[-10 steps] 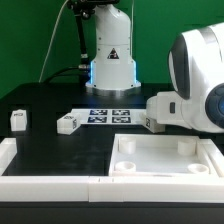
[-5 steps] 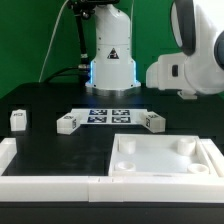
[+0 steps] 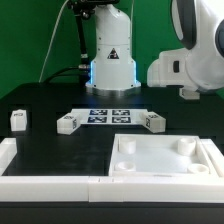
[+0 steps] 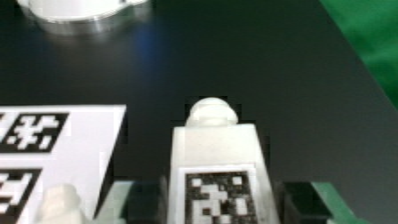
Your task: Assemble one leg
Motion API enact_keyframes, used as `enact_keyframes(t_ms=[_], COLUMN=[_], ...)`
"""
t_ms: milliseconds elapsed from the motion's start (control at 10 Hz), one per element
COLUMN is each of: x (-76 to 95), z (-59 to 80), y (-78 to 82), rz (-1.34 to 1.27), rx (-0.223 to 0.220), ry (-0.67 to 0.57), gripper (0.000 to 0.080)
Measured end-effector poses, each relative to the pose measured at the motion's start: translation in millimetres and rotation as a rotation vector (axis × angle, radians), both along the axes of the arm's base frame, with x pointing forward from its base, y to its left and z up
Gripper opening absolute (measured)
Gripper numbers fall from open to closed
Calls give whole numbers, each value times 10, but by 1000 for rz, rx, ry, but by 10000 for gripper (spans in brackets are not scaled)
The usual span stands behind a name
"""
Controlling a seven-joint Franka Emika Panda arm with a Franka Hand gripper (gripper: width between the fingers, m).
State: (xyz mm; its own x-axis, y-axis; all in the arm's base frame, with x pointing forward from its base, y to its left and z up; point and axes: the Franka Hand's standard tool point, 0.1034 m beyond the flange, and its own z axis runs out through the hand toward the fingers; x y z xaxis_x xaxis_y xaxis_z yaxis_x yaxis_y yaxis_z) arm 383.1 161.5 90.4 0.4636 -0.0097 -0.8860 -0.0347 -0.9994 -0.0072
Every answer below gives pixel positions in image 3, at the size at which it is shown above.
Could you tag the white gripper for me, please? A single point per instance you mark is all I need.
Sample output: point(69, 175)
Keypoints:
point(170, 70)

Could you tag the white square tabletop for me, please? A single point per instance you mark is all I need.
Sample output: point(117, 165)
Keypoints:
point(169, 155)

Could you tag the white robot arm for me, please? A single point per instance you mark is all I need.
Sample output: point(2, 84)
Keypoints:
point(197, 67)

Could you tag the AprilTag marker sheet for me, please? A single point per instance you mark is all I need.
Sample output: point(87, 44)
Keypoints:
point(110, 116)

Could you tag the white U-shaped fence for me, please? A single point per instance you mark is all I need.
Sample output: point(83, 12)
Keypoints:
point(152, 188)

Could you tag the black camera stand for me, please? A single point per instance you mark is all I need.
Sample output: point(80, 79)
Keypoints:
point(83, 10)

